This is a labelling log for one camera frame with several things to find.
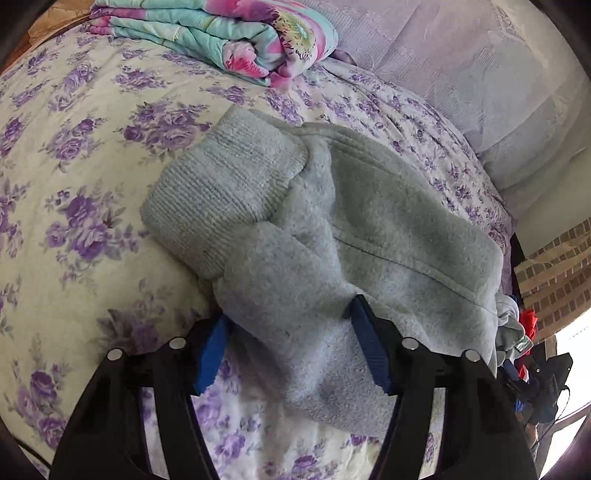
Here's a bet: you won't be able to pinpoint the purple floral bedsheet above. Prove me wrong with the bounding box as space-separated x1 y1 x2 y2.
0 18 518 480

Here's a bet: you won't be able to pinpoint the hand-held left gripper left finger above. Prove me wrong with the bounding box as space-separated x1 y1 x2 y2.
48 316 234 480

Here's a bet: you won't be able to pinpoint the black garment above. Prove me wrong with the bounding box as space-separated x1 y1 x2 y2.
531 353 573 418

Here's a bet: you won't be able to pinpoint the pale lilac curtain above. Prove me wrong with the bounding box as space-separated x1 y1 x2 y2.
295 0 591 217

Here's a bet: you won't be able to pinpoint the blue garment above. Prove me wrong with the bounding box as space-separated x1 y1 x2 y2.
502 359 557 426

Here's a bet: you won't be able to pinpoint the grey sweat pants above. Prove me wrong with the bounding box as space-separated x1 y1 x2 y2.
141 107 505 437

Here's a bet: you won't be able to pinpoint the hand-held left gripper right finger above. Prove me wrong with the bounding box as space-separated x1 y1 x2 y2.
342 295 539 480

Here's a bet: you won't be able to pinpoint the red garment with white stripes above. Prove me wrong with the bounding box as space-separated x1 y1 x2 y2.
516 308 542 380

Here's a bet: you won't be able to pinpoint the folded teal pink floral quilt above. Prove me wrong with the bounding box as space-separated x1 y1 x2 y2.
89 0 340 88

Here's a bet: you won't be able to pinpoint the light grey garment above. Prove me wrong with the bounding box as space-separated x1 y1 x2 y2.
495 294 534 370

